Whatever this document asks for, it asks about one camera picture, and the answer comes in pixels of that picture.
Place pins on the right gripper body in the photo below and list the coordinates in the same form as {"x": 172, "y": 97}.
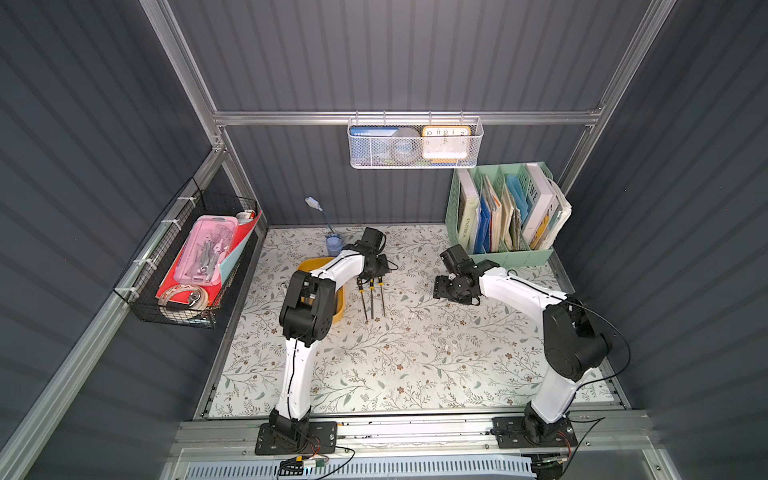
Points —
{"x": 447, "y": 288}

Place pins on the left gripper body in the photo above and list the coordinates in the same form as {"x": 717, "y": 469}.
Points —
{"x": 371, "y": 279}

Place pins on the yellow storage box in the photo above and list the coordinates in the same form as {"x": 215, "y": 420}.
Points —
{"x": 319, "y": 263}

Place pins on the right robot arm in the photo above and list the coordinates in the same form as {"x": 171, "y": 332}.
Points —
{"x": 574, "y": 349}

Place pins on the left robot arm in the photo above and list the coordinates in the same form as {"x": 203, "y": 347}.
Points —
{"x": 306, "y": 318}

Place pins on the green file organizer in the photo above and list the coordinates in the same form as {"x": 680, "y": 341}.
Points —
{"x": 486, "y": 212}

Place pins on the blue box in basket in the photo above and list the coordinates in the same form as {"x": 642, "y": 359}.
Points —
{"x": 370, "y": 145}

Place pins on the blue desk lamp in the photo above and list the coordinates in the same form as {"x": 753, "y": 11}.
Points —
{"x": 334, "y": 243}

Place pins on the grey tape roll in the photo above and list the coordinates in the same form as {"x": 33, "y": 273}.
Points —
{"x": 405, "y": 146}

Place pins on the white book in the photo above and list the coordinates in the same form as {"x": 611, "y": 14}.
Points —
{"x": 542, "y": 202}

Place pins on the yellow white clock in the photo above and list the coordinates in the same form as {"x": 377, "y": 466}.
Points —
{"x": 451, "y": 142}

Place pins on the red folder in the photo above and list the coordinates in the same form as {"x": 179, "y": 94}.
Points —
{"x": 171, "y": 293}

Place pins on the pink plastic case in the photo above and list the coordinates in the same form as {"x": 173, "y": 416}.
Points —
{"x": 208, "y": 244}

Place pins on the white wire basket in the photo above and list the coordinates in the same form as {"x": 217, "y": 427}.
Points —
{"x": 418, "y": 123}

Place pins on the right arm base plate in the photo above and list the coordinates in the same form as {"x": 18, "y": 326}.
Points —
{"x": 527, "y": 432}

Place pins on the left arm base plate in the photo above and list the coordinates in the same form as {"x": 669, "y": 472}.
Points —
{"x": 312, "y": 437}

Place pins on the aluminium rail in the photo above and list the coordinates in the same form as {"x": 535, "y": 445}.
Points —
{"x": 416, "y": 434}

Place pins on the black wire basket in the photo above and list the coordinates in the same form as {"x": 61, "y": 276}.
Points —
{"x": 143, "y": 278}

